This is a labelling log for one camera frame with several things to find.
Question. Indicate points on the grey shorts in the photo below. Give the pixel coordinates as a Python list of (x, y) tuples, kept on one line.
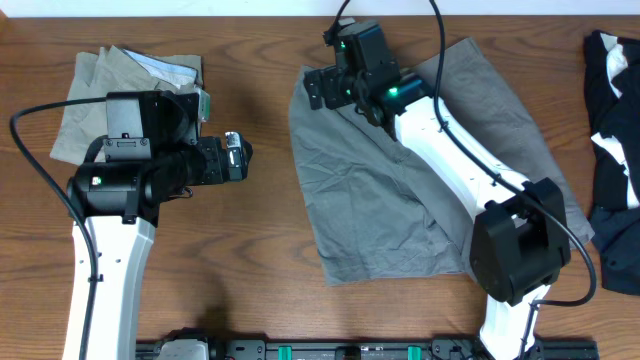
[(377, 210)]

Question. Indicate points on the black and white garment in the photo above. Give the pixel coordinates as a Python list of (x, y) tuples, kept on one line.
[(611, 93)]

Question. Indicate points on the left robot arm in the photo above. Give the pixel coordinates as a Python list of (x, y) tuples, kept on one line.
[(152, 152)]

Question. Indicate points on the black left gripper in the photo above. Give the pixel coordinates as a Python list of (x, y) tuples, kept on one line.
[(211, 150)]

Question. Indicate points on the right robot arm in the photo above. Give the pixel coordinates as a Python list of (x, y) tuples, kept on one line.
[(519, 240)]

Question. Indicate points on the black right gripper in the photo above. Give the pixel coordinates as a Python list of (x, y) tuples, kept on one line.
[(333, 78)]

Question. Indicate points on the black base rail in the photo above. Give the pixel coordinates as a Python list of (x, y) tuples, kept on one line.
[(194, 344)]

